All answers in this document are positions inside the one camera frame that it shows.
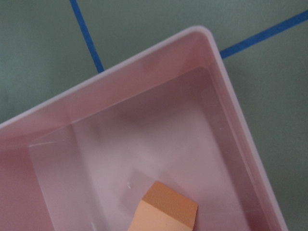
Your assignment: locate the orange foam block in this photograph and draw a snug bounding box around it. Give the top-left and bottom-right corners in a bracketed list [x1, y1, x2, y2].
[129, 181, 198, 231]

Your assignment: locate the pink plastic bin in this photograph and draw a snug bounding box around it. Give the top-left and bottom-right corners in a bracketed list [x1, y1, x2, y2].
[0, 26, 287, 231]

